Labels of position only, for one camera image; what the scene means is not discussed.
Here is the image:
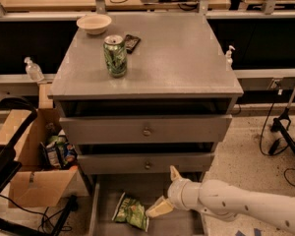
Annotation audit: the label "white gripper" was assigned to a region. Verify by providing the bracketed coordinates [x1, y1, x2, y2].
[146, 165, 202, 218]

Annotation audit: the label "green jalapeno chip bag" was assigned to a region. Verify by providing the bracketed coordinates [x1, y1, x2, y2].
[112, 193, 149, 232]

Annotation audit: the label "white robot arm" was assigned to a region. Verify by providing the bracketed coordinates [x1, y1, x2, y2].
[146, 165, 295, 235]

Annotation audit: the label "grey bottom drawer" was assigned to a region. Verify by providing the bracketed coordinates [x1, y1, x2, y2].
[88, 173, 205, 236]

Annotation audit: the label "grey drawer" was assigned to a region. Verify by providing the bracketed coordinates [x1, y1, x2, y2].
[60, 115, 232, 145]
[88, 173, 205, 236]
[78, 152, 214, 175]

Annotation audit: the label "grey middle drawer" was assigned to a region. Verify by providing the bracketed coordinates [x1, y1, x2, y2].
[78, 152, 214, 175]

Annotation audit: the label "grey top drawer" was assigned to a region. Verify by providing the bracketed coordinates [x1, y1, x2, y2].
[60, 115, 232, 145]

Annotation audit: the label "grey drawer cabinet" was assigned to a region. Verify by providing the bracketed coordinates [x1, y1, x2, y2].
[48, 13, 245, 182]

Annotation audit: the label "snack bags in box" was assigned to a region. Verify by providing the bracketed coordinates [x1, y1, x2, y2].
[39, 135, 78, 170]

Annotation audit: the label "cardboard box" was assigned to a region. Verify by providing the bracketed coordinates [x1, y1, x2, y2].
[0, 84, 80, 209]

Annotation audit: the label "black stand base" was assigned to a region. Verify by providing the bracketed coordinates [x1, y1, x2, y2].
[267, 66, 295, 183]

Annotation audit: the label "small white pump bottle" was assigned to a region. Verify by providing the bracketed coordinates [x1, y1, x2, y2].
[225, 45, 235, 67]

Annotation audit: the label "green soda can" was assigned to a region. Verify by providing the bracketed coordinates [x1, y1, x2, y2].
[103, 34, 127, 78]

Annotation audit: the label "dark snack packet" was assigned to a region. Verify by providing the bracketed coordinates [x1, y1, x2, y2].
[125, 34, 141, 54]

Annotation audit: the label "white paper bowl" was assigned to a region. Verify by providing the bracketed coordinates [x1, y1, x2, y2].
[77, 15, 112, 35]

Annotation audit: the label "clear sanitizer bottle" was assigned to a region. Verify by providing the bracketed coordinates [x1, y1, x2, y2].
[24, 57, 44, 82]

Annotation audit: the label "black floor cable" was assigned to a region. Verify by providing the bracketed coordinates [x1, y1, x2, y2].
[259, 79, 295, 190]

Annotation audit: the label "black chair frame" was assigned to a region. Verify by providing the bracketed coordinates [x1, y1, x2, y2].
[0, 94, 77, 236]

